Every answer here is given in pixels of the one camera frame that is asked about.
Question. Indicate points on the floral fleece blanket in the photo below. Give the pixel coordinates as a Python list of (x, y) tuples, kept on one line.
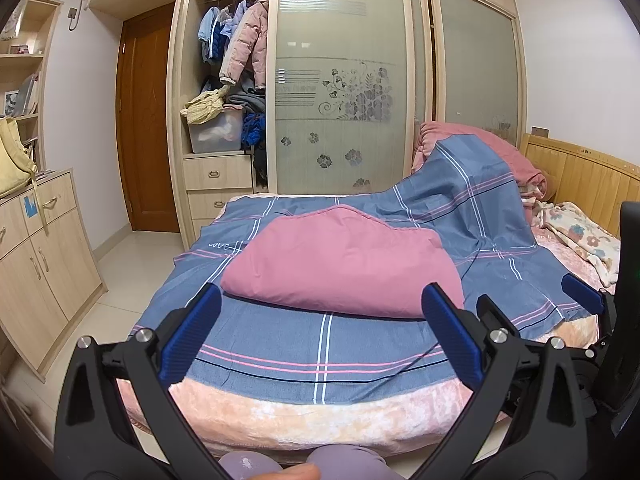
[(580, 235)]

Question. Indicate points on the pink quilt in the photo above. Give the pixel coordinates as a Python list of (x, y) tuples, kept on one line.
[(520, 165)]

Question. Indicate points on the beige wardrobe drawer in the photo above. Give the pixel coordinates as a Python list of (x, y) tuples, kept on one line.
[(217, 172), (215, 205)]

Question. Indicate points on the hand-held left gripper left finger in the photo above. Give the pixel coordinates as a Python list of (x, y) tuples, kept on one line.
[(192, 330)]

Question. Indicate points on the yellow crumpled cloth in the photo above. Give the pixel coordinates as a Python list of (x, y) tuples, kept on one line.
[(202, 107)]

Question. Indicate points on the pink and white hooded jacket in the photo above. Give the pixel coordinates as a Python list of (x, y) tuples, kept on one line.
[(340, 260)]

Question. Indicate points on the hanging pink puffer jacket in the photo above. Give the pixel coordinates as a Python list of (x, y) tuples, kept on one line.
[(245, 45)]

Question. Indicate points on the brown wooden door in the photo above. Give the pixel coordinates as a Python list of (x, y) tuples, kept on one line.
[(150, 110)]

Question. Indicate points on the frosted plain sliding door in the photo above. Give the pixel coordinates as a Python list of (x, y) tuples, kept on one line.
[(475, 60)]

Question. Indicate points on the dark blue crumpled clothes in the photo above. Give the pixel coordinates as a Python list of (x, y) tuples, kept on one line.
[(252, 130)]

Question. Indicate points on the person's left hand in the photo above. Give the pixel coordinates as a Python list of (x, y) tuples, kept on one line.
[(292, 472)]

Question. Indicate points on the hanging blue clothes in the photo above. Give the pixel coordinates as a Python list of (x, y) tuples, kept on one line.
[(210, 30)]

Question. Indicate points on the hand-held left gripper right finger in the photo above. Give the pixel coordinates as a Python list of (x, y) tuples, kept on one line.
[(452, 340)]

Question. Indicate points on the person's purple pants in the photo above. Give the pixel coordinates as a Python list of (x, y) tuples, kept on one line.
[(345, 462)]

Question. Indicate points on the wall outlet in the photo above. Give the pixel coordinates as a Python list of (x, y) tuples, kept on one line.
[(540, 132)]

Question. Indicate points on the wooden headboard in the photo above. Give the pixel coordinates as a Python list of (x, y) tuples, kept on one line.
[(585, 170)]

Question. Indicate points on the clear plastic storage box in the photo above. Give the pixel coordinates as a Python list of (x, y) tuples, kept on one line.
[(215, 135)]

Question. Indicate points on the beige wardrobe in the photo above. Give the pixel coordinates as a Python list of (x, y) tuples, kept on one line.
[(182, 60)]

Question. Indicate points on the dark hanging clothes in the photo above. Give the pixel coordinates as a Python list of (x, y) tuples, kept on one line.
[(260, 170)]

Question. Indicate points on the blue tape patch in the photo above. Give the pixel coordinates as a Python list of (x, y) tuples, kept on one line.
[(30, 206)]

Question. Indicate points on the beige bookshelf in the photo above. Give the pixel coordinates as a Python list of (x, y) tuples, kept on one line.
[(47, 60)]

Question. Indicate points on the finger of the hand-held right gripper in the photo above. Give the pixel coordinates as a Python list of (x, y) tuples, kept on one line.
[(495, 312), (582, 294)]

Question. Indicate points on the beige side cabinet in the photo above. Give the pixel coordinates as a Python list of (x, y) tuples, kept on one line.
[(50, 270)]

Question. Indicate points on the blue plaid quilt cover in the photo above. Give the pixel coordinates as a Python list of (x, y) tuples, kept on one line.
[(310, 345)]

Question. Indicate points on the grey folded clothes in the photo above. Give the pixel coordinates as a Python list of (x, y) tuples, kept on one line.
[(250, 100)]

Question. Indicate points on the yellow bag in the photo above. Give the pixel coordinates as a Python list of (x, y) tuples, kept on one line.
[(12, 160)]

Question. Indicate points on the frosted floral sliding door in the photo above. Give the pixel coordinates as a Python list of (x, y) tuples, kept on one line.
[(340, 35)]

